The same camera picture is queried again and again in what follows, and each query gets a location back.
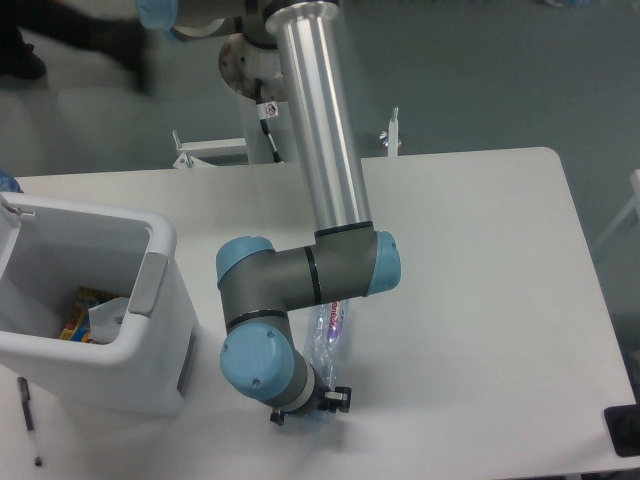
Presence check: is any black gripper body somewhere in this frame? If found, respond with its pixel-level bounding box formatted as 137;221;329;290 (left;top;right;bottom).
289;383;331;416

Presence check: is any crushed clear plastic bottle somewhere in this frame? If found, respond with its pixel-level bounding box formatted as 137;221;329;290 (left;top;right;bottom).
303;300;350;390

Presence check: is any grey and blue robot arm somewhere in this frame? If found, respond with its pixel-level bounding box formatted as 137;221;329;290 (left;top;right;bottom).
137;1;401;424

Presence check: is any white open trash can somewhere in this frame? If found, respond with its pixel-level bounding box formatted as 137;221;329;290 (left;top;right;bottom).
1;192;199;415

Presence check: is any colourful snack wrapper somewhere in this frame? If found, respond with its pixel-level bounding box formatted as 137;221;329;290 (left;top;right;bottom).
58;287;118;344

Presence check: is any black pen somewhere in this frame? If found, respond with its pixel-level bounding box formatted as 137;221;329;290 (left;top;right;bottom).
17;377;43;468

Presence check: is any black device at table edge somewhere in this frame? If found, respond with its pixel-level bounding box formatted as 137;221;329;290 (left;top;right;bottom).
604;404;639;458

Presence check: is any blue object at left edge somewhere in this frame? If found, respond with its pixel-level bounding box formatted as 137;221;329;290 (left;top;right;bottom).
0;171;23;193

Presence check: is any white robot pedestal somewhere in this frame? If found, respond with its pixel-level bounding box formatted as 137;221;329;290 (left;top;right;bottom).
171;37;404;170

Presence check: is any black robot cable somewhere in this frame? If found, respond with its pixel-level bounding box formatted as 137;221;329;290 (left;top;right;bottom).
253;77;285;165

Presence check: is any white frame at right edge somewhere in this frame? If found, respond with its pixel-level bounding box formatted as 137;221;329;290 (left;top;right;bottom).
592;169;639;258

